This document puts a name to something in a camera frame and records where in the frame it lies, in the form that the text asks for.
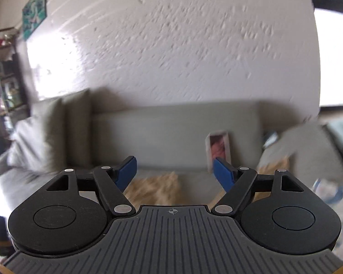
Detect phone in white case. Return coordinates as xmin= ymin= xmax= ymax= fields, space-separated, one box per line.
xmin=205 ymin=131 xmax=233 ymax=173

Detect dark shelf unit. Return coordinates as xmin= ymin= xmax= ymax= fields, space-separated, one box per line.
xmin=0 ymin=27 xmax=29 ymax=140

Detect white patterned cloth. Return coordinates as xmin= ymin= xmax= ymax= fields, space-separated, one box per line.
xmin=313 ymin=177 xmax=343 ymax=206

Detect grey fabric sofa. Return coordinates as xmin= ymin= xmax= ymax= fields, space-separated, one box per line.
xmin=0 ymin=88 xmax=343 ymax=214

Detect grey sofa back cushion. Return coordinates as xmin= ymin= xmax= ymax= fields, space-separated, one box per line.
xmin=60 ymin=88 xmax=92 ymax=169

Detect grey throw cushion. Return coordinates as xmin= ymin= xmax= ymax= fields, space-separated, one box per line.
xmin=7 ymin=97 xmax=65 ymax=174

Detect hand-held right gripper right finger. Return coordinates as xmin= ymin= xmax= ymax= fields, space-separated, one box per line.
xmin=212 ymin=157 xmax=303 ymax=217

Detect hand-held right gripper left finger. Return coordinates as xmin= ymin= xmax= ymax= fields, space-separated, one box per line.
xmin=46 ymin=156 xmax=138 ymax=217

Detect black framed window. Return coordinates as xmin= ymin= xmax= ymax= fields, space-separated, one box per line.
xmin=307 ymin=0 xmax=343 ymax=115

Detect tan pants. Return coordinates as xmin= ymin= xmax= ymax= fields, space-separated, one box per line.
xmin=123 ymin=157 xmax=292 ymax=206

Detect teal wall painting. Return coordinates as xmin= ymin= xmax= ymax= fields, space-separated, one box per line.
xmin=22 ymin=0 xmax=48 ymax=40

